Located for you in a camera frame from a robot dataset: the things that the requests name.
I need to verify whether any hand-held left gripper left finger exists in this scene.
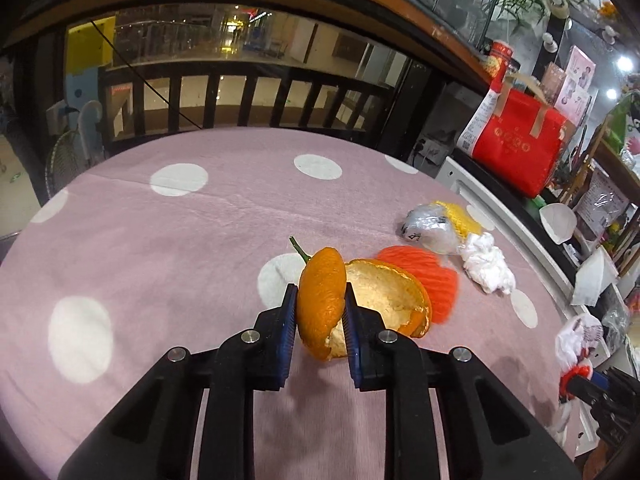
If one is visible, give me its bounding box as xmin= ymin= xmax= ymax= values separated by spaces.
xmin=59 ymin=284 xmax=301 ymax=480

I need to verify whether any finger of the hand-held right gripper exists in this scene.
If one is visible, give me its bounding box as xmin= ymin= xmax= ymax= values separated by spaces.
xmin=595 ymin=369 xmax=640 ymax=396
xmin=567 ymin=375 xmax=608 ymax=406

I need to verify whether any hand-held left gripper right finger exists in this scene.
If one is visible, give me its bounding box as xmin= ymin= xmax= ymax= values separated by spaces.
xmin=344 ymin=282 xmax=583 ymax=480

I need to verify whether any white red wrapper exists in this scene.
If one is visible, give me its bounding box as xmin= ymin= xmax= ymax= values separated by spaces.
xmin=554 ymin=314 xmax=608 ymax=406

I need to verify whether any orange peel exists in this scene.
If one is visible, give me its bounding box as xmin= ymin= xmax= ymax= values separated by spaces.
xmin=289 ymin=236 xmax=432 ymax=362

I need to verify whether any orange foam fruit net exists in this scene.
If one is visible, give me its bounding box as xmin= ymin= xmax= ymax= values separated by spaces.
xmin=376 ymin=245 xmax=460 ymax=325

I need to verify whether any clear plastic wrap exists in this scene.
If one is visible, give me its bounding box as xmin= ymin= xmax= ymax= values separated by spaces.
xmin=398 ymin=203 xmax=461 ymax=255

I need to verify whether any white tissue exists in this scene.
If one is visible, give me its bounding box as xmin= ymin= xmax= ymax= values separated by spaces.
xmin=459 ymin=232 xmax=517 ymax=295

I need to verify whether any yellow foam fruit net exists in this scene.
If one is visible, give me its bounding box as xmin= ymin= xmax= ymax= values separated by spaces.
xmin=434 ymin=201 xmax=485 ymax=238

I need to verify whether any clear plastic bag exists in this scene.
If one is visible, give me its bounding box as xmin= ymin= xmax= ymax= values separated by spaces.
xmin=602 ymin=300 xmax=633 ymax=346

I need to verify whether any pink polka dot tablecloth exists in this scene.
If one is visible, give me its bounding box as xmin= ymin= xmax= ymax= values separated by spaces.
xmin=0 ymin=127 xmax=576 ymax=480

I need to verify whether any white drawer cabinet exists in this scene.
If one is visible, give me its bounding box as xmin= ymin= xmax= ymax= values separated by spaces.
xmin=440 ymin=155 xmax=608 ymax=461

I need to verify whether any white paper notice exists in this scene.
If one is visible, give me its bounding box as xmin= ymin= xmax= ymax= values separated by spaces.
xmin=572 ymin=170 xmax=631 ymax=231

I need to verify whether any wooden shelf rack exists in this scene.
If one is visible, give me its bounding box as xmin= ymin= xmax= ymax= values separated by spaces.
xmin=560 ymin=110 xmax=640 ymax=276

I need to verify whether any red tote bag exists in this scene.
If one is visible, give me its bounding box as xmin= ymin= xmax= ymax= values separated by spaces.
xmin=457 ymin=72 xmax=571 ymax=199

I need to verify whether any black railing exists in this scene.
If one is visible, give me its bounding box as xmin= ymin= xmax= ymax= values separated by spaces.
xmin=97 ymin=64 xmax=443 ymax=147

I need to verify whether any brown box with pink picture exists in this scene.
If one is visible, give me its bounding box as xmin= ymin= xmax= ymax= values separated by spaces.
xmin=542 ymin=62 xmax=591 ymax=121

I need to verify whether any pink cosmetic box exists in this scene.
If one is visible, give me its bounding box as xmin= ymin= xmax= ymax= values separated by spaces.
xmin=565 ymin=45 xmax=598 ymax=86

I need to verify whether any red tin can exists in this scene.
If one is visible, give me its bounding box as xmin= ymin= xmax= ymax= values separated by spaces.
xmin=486 ymin=41 xmax=517 ymax=81

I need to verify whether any wooden counter ledge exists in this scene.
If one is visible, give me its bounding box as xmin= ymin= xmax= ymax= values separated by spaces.
xmin=2 ymin=0 xmax=498 ymax=81

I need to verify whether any yellow board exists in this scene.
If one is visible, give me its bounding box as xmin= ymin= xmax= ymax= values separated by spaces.
xmin=66 ymin=16 xmax=117 ymax=68

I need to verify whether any vanity mirror with bulbs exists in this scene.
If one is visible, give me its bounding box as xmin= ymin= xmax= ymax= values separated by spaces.
xmin=542 ymin=0 xmax=640 ymax=106

